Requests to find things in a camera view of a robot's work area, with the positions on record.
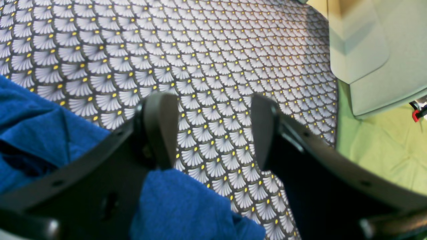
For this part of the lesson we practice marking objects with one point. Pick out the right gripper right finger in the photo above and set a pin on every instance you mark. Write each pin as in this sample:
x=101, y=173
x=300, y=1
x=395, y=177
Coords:
x=330, y=197

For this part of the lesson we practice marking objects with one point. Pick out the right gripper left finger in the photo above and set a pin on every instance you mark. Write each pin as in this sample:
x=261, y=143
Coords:
x=97, y=196

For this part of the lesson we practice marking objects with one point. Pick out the blue long-sleeve T-shirt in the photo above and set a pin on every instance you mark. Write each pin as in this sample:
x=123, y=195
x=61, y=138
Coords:
x=39, y=137

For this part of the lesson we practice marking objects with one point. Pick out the fan-patterned table cloth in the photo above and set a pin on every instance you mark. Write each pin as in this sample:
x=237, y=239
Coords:
x=98, y=58

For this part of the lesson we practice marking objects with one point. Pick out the white plastic bin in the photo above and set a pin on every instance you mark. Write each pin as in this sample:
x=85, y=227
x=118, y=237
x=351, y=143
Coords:
x=378, y=48

